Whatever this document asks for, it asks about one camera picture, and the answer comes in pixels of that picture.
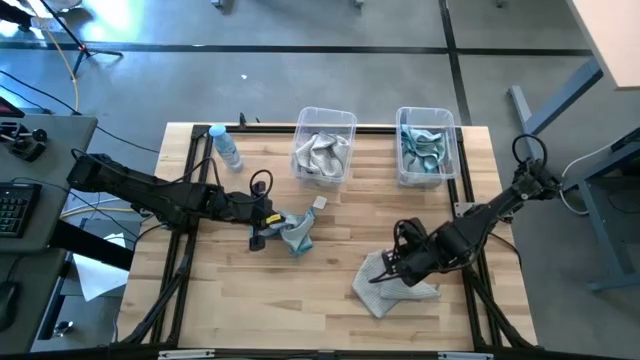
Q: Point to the clear plastic water bottle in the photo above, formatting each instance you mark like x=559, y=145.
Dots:
x=225, y=147

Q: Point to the blue microfiber towel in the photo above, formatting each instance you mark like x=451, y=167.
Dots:
x=425, y=136
x=422, y=161
x=297, y=235

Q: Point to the silver frame bracket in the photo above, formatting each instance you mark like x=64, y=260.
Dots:
x=465, y=356
x=185, y=354

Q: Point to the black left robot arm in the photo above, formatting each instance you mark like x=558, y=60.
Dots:
x=150, y=192

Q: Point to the light wooden table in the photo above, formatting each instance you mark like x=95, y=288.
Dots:
x=615, y=40

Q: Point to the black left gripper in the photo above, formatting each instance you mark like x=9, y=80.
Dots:
x=240, y=207

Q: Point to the black keyboard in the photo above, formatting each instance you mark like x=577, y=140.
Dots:
x=15, y=210

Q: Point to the clear plastic bin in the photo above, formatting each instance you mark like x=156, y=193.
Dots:
x=300, y=120
x=425, y=115

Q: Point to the black aluminium table frame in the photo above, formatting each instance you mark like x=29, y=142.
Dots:
x=270, y=129

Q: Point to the black clamp device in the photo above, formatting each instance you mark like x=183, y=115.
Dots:
x=27, y=145

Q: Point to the grey side desk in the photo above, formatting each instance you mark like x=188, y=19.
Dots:
x=65, y=140

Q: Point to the white paper sheet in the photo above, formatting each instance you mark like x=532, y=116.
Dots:
x=95, y=275

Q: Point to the black computer mouse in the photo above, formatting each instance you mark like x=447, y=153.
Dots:
x=7, y=305

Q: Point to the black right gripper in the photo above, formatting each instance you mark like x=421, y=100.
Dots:
x=425, y=255

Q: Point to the black tripod stand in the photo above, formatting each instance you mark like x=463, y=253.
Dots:
x=86, y=50

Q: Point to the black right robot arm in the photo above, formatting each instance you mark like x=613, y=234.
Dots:
x=480, y=225

